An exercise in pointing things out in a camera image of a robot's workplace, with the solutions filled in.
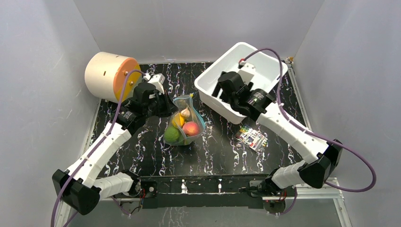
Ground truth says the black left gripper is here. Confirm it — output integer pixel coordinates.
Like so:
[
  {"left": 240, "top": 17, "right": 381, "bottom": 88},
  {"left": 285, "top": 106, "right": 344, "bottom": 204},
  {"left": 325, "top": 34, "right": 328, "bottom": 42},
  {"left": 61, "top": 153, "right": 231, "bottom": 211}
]
[{"left": 144, "top": 90, "right": 179, "bottom": 119}]

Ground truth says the white toy garlic bulb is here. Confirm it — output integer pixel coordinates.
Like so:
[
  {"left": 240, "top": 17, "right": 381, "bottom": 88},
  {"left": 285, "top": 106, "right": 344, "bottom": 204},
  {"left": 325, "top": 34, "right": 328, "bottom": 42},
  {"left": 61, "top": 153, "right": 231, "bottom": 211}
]
[{"left": 180, "top": 107, "right": 191, "bottom": 119}]

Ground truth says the yellow toy mango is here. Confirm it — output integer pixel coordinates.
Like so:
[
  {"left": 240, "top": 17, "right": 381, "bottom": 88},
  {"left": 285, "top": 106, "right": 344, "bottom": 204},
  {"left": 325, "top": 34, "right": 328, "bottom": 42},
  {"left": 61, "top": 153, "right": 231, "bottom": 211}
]
[{"left": 171, "top": 112, "right": 186, "bottom": 128}]

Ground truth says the toy peach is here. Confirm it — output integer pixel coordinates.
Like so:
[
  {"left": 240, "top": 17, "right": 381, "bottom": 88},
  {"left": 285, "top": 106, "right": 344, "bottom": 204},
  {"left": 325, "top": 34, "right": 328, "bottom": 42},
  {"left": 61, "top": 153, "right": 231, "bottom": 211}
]
[{"left": 182, "top": 121, "right": 200, "bottom": 137}]

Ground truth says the green toy lime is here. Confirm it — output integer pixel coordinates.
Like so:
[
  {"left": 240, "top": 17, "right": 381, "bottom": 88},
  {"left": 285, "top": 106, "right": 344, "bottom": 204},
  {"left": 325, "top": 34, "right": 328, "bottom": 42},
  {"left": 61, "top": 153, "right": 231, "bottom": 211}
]
[{"left": 164, "top": 126, "right": 181, "bottom": 144}]

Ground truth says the clear zip top bag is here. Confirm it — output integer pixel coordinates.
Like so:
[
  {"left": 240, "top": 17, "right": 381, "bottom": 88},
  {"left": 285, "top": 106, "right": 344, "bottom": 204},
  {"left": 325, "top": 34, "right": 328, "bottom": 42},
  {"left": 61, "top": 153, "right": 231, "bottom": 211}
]
[{"left": 163, "top": 93, "right": 205, "bottom": 146}]

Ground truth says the white plastic bin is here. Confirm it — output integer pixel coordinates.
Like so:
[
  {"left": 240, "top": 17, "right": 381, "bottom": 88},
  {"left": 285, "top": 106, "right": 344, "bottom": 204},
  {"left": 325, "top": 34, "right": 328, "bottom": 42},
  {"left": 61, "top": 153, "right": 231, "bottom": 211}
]
[{"left": 194, "top": 42, "right": 279, "bottom": 124}]

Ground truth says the green toy cucumber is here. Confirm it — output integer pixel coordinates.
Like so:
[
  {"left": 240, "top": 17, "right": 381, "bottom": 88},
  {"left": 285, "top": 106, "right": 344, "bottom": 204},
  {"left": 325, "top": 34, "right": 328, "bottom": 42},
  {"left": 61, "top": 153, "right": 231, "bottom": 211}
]
[{"left": 177, "top": 135, "right": 190, "bottom": 146}]

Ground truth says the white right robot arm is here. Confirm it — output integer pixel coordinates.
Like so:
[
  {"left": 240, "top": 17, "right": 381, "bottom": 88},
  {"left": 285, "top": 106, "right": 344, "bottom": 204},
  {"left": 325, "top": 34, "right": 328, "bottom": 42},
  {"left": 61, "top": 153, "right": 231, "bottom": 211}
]
[{"left": 212, "top": 71, "right": 341, "bottom": 197}]

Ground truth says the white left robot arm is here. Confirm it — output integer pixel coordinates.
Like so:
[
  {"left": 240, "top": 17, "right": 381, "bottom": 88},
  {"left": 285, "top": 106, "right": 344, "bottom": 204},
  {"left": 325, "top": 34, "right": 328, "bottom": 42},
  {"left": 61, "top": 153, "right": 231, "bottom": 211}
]
[{"left": 52, "top": 82, "right": 178, "bottom": 215}]

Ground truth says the cream cylinder with orange face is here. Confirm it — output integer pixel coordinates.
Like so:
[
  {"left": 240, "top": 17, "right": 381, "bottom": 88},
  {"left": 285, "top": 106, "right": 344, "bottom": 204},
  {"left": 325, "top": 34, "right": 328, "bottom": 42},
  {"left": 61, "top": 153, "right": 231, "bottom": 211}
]
[{"left": 84, "top": 52, "right": 142, "bottom": 103}]

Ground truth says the pack of coloured markers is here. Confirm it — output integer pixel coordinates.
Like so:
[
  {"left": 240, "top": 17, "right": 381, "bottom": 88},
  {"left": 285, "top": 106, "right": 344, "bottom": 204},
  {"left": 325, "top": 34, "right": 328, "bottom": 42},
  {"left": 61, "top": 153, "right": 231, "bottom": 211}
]
[{"left": 234, "top": 124, "right": 268, "bottom": 153}]

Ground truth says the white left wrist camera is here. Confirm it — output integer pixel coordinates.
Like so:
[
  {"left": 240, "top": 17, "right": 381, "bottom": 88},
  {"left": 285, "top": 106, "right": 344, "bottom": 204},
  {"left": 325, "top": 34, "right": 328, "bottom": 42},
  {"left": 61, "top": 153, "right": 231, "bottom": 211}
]
[{"left": 144, "top": 73, "right": 165, "bottom": 94}]

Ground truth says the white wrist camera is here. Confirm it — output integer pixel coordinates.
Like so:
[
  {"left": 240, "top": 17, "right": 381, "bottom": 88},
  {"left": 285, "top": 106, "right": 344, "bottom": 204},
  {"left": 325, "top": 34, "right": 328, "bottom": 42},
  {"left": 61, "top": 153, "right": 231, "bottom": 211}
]
[
  {"left": 144, "top": 73, "right": 165, "bottom": 94},
  {"left": 237, "top": 60, "right": 256, "bottom": 84}
]

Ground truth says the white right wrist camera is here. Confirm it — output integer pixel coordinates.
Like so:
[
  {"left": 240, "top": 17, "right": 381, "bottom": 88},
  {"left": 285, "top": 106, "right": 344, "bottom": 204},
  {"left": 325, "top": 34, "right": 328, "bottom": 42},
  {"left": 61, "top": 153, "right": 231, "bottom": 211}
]
[{"left": 237, "top": 60, "right": 256, "bottom": 84}]

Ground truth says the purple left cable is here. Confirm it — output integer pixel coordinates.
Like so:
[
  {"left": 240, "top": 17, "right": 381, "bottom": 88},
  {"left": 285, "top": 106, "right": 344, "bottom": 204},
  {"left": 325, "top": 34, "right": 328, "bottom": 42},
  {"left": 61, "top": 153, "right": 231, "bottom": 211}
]
[{"left": 50, "top": 69, "right": 149, "bottom": 227}]

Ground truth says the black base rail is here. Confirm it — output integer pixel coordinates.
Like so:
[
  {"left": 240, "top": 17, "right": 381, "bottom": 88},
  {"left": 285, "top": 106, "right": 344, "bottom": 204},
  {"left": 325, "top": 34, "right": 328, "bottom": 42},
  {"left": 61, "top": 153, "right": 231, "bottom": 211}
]
[{"left": 138, "top": 175, "right": 298, "bottom": 210}]

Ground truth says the aluminium frame rail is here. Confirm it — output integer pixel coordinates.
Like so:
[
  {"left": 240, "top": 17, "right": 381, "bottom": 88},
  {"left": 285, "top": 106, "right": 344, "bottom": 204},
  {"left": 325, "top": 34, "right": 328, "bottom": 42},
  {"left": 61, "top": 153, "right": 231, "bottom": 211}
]
[{"left": 53, "top": 176, "right": 343, "bottom": 227}]

